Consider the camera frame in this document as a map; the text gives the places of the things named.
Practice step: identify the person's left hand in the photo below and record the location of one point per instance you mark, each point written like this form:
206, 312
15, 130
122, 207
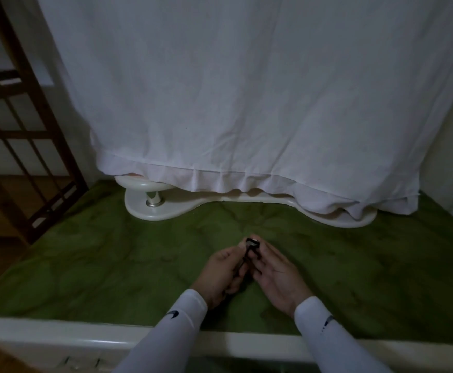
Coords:
216, 273

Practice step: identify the person's right hand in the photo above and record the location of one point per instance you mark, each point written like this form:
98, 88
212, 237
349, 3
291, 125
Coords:
281, 281

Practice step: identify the person's right thumb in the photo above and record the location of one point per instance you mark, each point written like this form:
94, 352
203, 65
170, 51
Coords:
266, 248

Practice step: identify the person's left thumb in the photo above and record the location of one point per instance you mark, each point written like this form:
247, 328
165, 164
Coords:
236, 252

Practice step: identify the small black clip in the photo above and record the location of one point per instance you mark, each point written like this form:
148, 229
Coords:
250, 247

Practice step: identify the person's right forearm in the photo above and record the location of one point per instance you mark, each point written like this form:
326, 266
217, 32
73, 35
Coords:
335, 341

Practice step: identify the person's left forearm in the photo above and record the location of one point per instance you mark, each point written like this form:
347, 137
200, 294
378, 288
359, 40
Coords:
164, 341

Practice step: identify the white curved furniture base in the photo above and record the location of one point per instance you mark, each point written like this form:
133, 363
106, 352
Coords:
180, 203

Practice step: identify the green mat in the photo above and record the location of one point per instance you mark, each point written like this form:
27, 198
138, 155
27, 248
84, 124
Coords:
114, 264

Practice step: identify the white draped sheet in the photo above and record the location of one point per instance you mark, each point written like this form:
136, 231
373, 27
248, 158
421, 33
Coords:
249, 93

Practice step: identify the brown wooden lattice screen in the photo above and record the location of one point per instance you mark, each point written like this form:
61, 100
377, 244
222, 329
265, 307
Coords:
36, 112

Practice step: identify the white frame rail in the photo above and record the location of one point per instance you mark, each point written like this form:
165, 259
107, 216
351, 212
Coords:
55, 336

